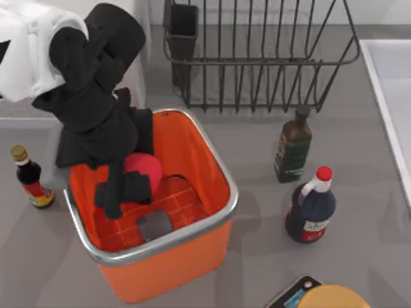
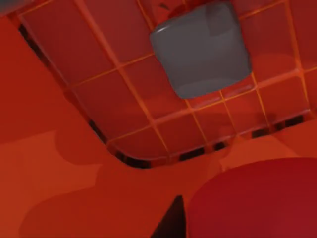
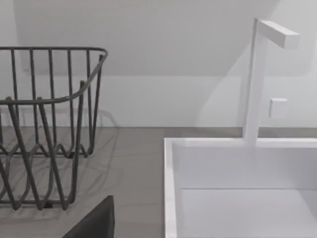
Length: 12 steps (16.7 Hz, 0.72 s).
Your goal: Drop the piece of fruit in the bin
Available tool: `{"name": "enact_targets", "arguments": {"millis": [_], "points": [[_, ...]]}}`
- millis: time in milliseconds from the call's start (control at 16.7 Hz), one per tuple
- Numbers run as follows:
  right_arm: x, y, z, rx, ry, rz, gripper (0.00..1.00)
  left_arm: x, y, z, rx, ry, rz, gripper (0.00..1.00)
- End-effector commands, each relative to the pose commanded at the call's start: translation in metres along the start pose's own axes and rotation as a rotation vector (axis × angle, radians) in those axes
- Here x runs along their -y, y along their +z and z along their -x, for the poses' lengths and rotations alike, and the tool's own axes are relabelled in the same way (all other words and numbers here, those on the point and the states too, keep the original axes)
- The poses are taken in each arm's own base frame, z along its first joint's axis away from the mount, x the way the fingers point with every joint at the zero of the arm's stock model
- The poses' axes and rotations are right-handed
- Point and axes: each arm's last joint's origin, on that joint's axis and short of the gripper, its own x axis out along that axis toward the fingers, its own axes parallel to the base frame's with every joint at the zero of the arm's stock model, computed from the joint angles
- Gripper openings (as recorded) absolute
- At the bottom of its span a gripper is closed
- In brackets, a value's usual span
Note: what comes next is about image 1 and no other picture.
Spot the large red-capped dark bottle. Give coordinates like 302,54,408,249
284,166,337,244

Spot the black kitchen scale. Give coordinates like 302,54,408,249
263,275,324,308

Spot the red ball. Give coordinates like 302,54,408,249
123,153,162,197

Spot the small gold-capped sauce bottle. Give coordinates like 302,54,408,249
9,144,56,210

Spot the dark wire dish rack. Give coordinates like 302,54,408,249
162,0,361,114

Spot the dark green oil bottle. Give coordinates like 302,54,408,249
273,105,313,184

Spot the dark cutlery holder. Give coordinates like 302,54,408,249
163,2,200,88

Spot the yellow round lid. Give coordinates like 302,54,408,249
293,284,372,308

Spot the white sink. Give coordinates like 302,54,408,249
359,38,411,209

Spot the orange bin with metal rim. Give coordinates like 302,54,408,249
63,108,240,304

